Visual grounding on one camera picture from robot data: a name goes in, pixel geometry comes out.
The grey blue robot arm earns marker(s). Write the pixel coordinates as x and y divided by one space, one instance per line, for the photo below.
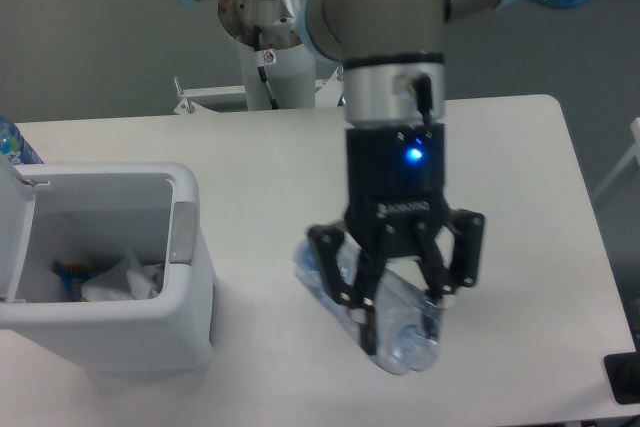
392 54

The black device at table edge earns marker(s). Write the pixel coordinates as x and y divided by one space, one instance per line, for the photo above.
623 374

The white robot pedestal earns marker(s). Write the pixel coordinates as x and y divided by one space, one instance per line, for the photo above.
278 71

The white frame at right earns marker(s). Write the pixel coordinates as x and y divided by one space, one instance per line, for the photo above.
621 171

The blue labelled bottle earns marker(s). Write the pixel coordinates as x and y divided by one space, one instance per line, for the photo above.
15 147

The clear plastic water bottle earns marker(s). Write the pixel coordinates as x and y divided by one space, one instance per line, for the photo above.
408 321

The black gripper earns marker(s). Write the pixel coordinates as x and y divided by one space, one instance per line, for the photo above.
397 187

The blue snack wrapper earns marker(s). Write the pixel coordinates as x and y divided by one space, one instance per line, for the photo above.
73 277

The clear plastic bag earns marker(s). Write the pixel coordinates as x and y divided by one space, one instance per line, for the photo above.
129 279

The white trash can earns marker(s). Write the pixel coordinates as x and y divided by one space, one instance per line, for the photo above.
92 215

